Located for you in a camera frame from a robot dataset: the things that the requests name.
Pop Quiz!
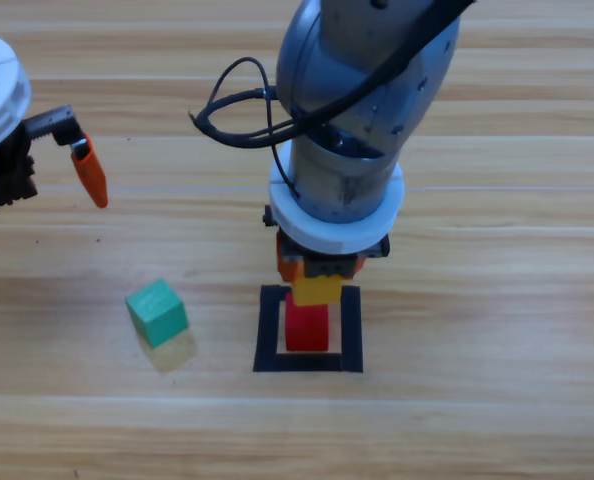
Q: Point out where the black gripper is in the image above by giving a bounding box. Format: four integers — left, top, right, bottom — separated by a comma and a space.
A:
0, 103, 110, 257
260, 202, 392, 285

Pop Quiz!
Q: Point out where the yellow wooden cube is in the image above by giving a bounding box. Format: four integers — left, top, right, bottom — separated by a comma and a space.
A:
291, 274, 342, 307

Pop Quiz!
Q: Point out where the red wooden cube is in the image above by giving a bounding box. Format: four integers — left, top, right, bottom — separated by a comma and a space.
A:
284, 292, 331, 352

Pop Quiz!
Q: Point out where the green wooden cube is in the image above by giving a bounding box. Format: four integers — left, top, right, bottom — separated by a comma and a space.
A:
124, 278, 188, 349

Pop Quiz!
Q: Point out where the black tape square outline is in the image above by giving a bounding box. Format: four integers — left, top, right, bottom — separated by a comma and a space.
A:
252, 284, 364, 374

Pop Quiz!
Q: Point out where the thin black gripper wire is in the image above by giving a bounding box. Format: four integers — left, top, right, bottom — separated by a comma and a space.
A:
211, 57, 303, 201

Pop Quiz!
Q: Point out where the thick black camera cable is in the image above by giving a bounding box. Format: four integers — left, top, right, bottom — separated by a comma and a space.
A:
188, 0, 478, 150

